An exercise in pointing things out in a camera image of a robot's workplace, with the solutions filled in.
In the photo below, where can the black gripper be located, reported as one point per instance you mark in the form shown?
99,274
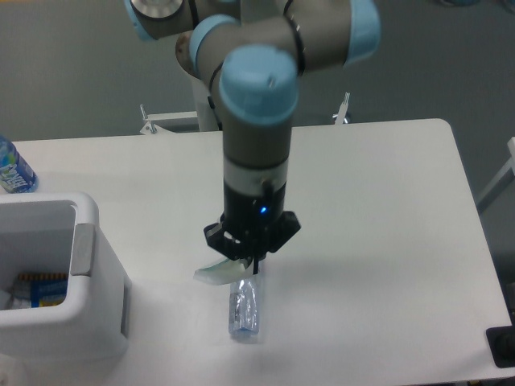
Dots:
252,225

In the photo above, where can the blue snack wrapper in bin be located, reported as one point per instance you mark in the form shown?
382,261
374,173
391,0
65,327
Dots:
36,290

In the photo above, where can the black device at table edge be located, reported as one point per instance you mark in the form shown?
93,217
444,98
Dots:
501,343

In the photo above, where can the white trash can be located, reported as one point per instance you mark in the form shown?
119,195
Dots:
60,233

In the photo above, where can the clear plastic water bottle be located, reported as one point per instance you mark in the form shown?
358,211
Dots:
245,299

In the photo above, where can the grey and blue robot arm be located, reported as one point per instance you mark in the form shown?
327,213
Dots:
251,72

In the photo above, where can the white pedestal base frame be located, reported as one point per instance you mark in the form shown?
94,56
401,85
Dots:
183,122

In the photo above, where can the white paper carton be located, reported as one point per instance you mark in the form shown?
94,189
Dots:
224,271

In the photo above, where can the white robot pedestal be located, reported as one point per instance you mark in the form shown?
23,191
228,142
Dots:
201,95

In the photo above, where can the white frame at right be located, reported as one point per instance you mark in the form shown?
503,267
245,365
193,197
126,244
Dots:
498,183

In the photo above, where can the blue labelled bottle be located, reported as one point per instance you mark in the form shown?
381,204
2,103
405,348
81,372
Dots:
16,174

